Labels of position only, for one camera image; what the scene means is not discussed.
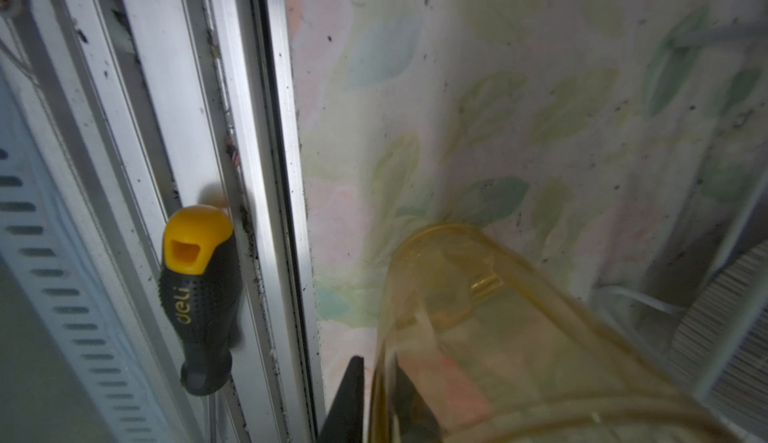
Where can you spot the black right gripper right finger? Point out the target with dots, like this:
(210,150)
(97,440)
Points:
(411,419)

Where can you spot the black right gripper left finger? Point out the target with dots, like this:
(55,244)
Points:
(345,419)

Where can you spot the amber glass cup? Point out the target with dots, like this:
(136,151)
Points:
(501,354)

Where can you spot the yellow handled screwdriver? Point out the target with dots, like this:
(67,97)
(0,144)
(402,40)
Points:
(199,287)

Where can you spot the white wire dish rack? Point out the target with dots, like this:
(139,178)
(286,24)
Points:
(737,297)

